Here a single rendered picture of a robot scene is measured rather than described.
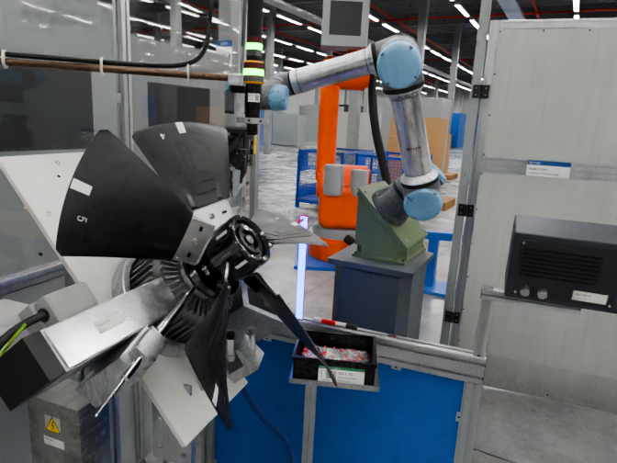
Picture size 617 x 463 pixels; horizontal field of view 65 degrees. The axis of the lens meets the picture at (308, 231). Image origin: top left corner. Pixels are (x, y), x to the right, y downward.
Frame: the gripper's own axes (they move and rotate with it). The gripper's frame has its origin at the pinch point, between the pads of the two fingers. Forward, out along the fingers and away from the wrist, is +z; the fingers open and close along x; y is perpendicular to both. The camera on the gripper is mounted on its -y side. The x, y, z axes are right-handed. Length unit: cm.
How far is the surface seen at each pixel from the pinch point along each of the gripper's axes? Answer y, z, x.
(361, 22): 340, -114, 56
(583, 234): -4, -1, -97
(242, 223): -44, -2, -27
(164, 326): -66, 13, -24
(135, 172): -63, -13, -16
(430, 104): 1018, -68, 70
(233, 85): -40, -30, -23
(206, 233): -51, -1, -23
